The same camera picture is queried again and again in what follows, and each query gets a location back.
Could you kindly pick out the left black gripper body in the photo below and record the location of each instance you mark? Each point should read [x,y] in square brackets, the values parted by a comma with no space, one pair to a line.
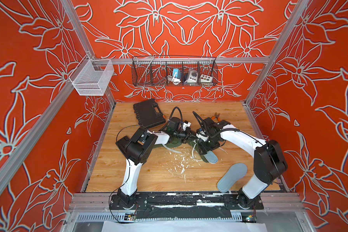
[182,136]

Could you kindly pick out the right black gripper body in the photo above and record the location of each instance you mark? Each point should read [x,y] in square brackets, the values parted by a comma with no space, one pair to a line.
[209,144]

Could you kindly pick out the green canvas shoe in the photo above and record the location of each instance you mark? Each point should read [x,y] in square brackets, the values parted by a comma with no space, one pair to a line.
[175,143]
[195,147]

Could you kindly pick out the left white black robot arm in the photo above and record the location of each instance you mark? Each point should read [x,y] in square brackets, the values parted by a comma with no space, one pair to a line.
[138,148]

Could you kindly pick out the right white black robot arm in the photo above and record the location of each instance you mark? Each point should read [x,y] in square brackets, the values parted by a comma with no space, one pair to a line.
[269,161]

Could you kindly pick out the orange black pliers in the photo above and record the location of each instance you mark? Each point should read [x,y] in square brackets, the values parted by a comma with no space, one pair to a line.
[216,117]

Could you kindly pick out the black plastic tool case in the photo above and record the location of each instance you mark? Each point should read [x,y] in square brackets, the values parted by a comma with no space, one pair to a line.
[148,114]

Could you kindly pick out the white dotted cube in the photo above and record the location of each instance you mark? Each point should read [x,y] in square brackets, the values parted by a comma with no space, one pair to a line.
[206,79]

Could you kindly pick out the white round socket adapter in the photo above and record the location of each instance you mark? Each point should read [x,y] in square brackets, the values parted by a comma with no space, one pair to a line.
[192,77]

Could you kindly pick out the blue white box in basket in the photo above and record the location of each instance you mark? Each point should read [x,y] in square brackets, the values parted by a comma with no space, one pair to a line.
[176,74]

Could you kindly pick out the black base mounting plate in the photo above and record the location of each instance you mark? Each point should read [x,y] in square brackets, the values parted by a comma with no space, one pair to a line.
[185,206]

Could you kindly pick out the black wire wall basket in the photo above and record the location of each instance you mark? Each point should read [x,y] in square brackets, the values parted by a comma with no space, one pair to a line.
[161,71]

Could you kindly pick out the clear plastic wall bin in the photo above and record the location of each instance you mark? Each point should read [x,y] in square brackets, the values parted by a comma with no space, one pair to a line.
[90,82]

